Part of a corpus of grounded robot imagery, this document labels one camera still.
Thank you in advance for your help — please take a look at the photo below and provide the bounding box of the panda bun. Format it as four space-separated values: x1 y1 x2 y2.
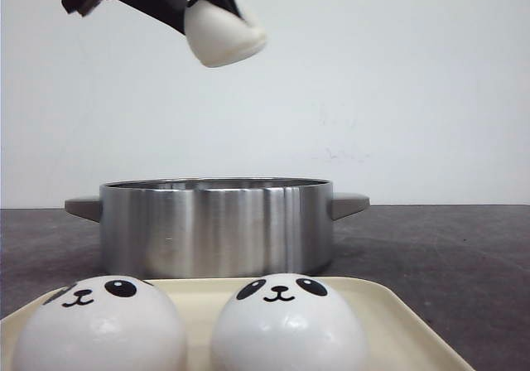
12 275 187 370
184 0 267 68
210 273 368 370

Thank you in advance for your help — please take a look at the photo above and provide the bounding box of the cream plastic tray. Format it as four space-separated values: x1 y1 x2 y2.
1 277 468 370

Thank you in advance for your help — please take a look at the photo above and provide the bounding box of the stainless steel steamer pot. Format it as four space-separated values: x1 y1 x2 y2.
65 177 370 278

